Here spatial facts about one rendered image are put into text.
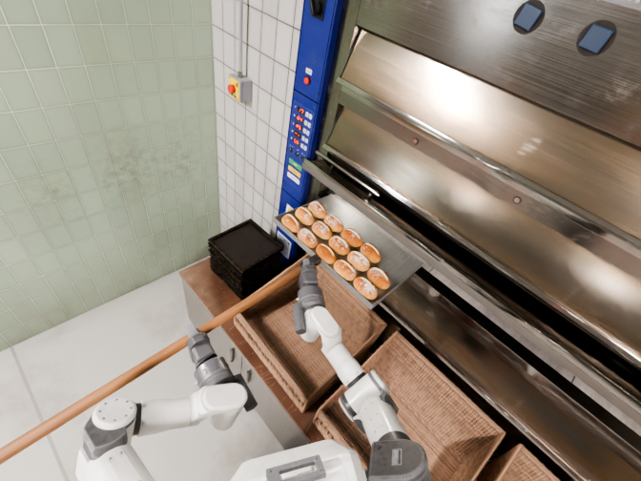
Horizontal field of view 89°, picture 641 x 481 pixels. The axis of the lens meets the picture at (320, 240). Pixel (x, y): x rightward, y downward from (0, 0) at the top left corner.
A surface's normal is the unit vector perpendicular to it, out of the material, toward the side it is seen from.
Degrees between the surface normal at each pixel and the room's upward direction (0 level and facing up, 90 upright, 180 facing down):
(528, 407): 70
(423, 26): 90
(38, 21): 90
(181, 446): 0
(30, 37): 90
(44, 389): 0
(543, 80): 90
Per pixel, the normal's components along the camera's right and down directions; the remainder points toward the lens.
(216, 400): 0.42, -0.77
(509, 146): -0.61, 0.13
